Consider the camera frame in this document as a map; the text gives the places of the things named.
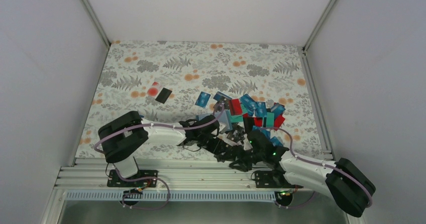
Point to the teal green card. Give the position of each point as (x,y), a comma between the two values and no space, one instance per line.
(239,118)

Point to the black card with chip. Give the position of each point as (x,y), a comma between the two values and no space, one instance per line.
(237,134)

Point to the teal leather card holder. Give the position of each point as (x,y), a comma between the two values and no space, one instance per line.
(224,119)

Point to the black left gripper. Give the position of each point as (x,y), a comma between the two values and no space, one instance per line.
(214,148)

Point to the black card near left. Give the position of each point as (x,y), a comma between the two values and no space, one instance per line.
(163,95)

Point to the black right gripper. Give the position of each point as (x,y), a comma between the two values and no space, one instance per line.
(245,167)

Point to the blue card pile front right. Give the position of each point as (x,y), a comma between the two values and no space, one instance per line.
(273,139)

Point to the floral patterned table mat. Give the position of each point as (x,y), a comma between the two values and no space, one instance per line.
(267,73)

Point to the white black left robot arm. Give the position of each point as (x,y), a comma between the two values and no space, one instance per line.
(122,137)

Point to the red card with black stripe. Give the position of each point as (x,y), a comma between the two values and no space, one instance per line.
(235,107)

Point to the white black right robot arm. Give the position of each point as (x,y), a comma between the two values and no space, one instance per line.
(340,180)

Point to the white card with red circle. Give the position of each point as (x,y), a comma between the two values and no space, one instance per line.
(154,89)

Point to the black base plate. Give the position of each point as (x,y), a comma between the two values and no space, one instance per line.
(270,179)
(115,181)

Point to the aluminium rail frame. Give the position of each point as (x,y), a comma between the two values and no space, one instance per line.
(177,174)

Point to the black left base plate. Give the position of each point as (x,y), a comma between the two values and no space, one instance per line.
(115,181)

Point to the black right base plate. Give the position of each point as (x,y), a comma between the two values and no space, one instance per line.
(270,179)

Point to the blue card front left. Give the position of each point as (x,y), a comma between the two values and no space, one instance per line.
(202,99)

